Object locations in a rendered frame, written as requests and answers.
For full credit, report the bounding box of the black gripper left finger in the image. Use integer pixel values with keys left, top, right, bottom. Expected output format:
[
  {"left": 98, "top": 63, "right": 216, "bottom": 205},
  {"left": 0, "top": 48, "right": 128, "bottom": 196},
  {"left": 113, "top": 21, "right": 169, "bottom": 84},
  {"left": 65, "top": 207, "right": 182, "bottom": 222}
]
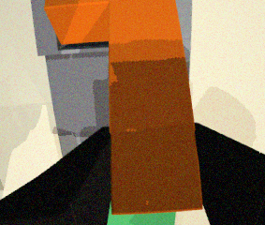
[{"left": 0, "top": 127, "right": 110, "bottom": 225}]

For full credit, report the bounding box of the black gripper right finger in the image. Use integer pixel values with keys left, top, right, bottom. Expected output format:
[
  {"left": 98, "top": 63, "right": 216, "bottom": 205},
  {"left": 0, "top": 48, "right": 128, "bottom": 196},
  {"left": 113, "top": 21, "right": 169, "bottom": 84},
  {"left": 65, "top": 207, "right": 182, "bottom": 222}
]
[{"left": 195, "top": 123, "right": 265, "bottom": 225}]

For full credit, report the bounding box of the orange l-shaped part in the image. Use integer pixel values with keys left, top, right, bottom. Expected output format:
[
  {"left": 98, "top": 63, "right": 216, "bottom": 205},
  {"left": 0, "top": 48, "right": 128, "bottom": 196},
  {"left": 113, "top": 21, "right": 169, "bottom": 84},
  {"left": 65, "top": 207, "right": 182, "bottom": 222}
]
[{"left": 45, "top": 0, "right": 203, "bottom": 215}]

